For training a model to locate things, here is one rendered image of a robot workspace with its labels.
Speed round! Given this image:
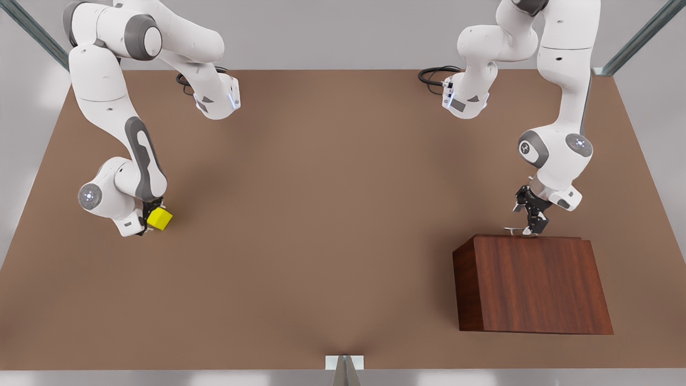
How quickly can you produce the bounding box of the yellow cube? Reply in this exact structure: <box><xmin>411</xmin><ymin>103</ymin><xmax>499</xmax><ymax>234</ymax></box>
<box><xmin>147</xmin><ymin>207</ymin><xmax>174</xmax><ymax>232</ymax></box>

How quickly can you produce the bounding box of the dark wooden drawer cabinet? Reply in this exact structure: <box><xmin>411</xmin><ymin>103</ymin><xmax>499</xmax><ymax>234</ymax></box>
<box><xmin>452</xmin><ymin>234</ymin><xmax>614</xmax><ymax>336</ymax></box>

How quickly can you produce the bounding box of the black cable loop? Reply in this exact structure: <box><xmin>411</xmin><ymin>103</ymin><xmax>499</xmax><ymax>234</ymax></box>
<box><xmin>176</xmin><ymin>65</ymin><xmax>229</xmax><ymax>96</ymax></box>
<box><xmin>418</xmin><ymin>66</ymin><xmax>463</xmax><ymax>95</ymax></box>

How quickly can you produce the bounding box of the silver frame post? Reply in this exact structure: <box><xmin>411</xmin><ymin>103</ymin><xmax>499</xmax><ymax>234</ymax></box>
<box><xmin>0</xmin><ymin>0</ymin><xmax>71</xmax><ymax>71</ymax></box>
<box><xmin>593</xmin><ymin>0</ymin><xmax>686</xmax><ymax>77</ymax></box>
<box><xmin>325</xmin><ymin>355</ymin><xmax>364</xmax><ymax>386</ymax></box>

